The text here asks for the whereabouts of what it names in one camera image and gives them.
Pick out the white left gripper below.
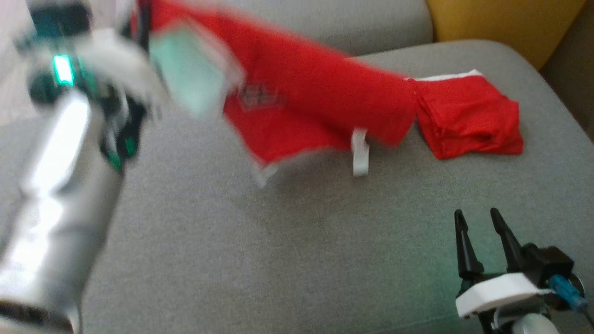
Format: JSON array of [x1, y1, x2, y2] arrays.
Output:
[[19, 0, 161, 112]]

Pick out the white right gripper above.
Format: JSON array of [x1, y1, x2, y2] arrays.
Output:
[[454, 207, 553, 325]]

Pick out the red shorts with white stripe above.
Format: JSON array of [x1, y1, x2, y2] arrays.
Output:
[[408, 70, 524, 160]]

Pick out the red shirt with white trim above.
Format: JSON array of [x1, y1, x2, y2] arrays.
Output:
[[132, 0, 418, 187]]

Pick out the grey fabric sofa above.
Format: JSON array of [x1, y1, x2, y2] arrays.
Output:
[[0, 39, 594, 334]]

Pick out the grey sofa back cushion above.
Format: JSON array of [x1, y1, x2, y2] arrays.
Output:
[[218, 0, 434, 57]]

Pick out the yellow cushion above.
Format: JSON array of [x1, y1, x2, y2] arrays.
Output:
[[426, 0, 588, 70]]

